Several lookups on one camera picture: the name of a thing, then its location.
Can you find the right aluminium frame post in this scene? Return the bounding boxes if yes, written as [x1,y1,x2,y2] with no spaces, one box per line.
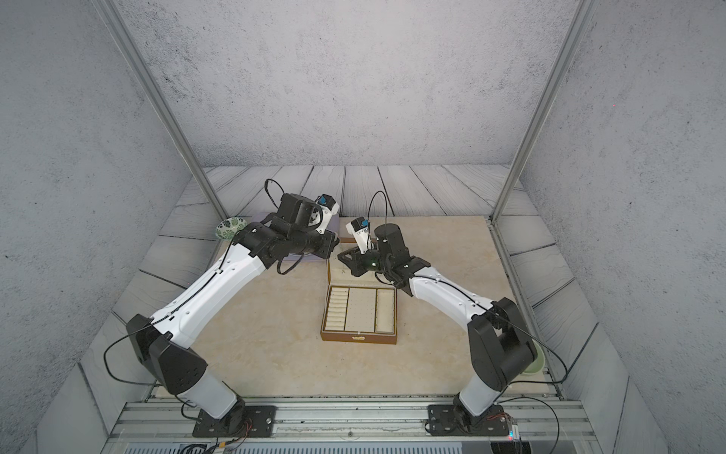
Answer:
[490,0,599,225]

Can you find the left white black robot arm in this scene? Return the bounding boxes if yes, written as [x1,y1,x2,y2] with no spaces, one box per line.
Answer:
[127,193,340,420]

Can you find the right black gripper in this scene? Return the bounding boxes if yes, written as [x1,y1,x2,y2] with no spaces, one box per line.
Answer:
[337,244,394,278]

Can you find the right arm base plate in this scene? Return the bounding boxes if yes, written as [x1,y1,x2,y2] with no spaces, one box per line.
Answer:
[423,404,512,437]

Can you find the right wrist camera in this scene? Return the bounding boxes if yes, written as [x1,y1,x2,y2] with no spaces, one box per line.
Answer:
[346,217,372,255]

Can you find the brown jewelry box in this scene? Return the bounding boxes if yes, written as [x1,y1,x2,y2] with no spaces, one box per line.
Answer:
[320,238,398,344]

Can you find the green leaf patterned bowl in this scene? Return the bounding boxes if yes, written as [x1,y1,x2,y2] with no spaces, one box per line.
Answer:
[215,217,248,241]

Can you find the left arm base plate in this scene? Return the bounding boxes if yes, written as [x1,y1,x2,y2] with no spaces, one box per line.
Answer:
[192,404,277,439]

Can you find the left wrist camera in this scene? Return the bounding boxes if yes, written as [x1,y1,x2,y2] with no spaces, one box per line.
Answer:
[313,194,340,235]

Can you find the aluminium frame post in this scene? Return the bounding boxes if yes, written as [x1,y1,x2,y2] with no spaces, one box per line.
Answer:
[93,0,229,219]
[490,0,599,225]

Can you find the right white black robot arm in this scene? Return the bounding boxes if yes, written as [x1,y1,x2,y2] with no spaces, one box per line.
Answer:
[338,217,538,421]

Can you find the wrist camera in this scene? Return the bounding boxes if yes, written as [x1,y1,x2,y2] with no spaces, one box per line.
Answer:
[346,217,372,255]
[313,194,340,235]

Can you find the left aluminium frame post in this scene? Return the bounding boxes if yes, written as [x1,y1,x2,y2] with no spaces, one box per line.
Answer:
[93,0,229,219]

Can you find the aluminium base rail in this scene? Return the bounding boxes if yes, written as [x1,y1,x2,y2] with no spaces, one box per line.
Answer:
[103,396,601,453]

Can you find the pale green bowl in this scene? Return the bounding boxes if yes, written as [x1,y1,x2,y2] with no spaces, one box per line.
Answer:
[522,342,546,376]

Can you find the left camera black cable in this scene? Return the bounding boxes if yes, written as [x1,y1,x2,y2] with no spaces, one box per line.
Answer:
[263,178,287,211]

